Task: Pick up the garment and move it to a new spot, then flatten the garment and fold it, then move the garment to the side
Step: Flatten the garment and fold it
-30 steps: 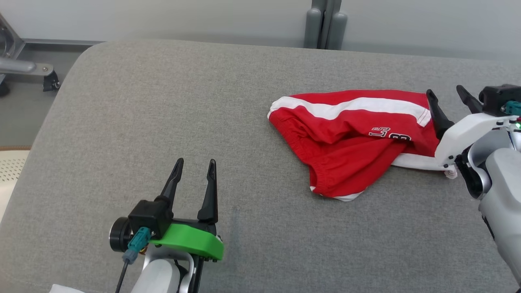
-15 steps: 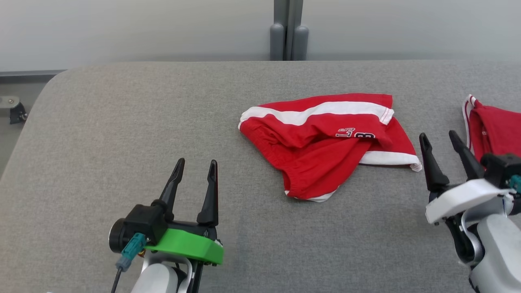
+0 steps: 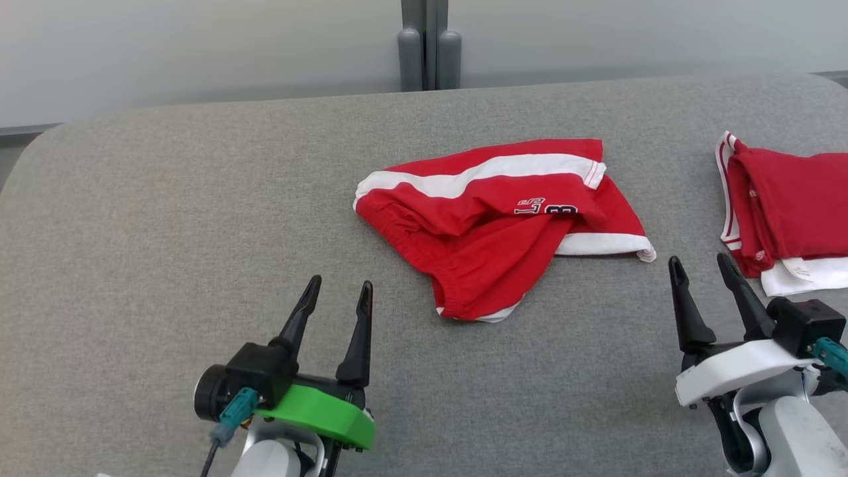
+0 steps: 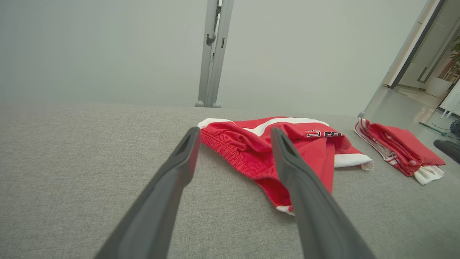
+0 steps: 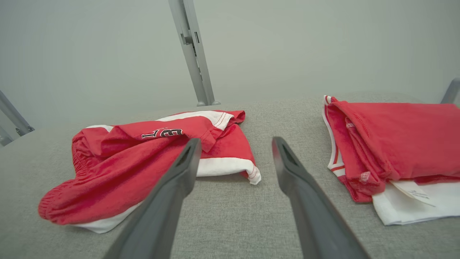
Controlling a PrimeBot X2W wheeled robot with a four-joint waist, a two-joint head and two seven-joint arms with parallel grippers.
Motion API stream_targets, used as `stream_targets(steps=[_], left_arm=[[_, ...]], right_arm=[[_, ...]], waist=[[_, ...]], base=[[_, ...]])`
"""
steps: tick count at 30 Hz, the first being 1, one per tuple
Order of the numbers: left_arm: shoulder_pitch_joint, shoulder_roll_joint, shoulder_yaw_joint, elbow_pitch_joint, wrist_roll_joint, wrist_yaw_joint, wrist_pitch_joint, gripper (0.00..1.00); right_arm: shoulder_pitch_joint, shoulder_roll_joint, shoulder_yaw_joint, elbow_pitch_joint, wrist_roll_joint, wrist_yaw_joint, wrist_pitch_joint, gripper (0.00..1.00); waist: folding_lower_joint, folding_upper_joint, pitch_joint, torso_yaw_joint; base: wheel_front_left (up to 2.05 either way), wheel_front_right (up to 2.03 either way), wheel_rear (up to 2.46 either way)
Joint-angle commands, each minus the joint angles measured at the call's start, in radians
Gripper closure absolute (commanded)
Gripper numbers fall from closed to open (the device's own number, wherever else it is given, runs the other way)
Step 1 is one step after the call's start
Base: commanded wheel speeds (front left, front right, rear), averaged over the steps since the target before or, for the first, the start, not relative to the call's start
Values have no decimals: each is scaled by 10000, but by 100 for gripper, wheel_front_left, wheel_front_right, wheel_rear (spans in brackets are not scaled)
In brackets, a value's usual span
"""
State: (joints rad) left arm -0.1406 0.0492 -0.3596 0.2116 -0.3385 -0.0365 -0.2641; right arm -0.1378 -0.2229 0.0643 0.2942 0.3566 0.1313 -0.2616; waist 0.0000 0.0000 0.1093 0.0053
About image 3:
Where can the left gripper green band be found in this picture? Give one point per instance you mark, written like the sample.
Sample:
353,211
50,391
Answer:
318,414

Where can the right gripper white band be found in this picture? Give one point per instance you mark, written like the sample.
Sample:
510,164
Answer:
735,368

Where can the red basketball jersey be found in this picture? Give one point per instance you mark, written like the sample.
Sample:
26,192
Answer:
795,199

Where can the red shorts white stripe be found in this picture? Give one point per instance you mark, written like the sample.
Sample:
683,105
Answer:
490,258

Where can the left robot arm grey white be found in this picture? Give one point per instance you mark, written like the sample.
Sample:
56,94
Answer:
271,460

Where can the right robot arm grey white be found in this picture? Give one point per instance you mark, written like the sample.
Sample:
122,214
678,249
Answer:
795,437

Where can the grey fabric sofa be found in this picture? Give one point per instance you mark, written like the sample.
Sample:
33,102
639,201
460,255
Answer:
199,232

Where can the grey baseboard strip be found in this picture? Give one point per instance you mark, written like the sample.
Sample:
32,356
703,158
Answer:
26,130
831,76

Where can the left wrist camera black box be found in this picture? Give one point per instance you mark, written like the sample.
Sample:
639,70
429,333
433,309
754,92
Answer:
262,371

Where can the grey door frame post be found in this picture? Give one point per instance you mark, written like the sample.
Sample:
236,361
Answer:
429,46

